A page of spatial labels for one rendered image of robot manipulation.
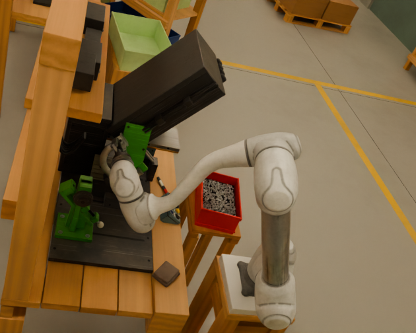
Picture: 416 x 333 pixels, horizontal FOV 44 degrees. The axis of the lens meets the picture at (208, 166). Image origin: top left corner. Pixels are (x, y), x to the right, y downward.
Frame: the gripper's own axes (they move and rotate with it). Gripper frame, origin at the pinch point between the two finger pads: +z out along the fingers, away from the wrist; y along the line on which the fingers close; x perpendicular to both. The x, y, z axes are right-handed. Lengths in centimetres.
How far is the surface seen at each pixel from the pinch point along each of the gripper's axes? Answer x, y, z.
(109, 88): -4.5, 13.7, 34.2
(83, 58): -11.1, 42.5, -23.0
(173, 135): -18.5, -19.8, 25.7
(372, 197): -130, -240, 180
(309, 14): -241, -183, 553
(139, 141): -6.8, -5.0, 4.4
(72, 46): -19, 56, -77
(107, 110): -0.9, 10.4, 16.0
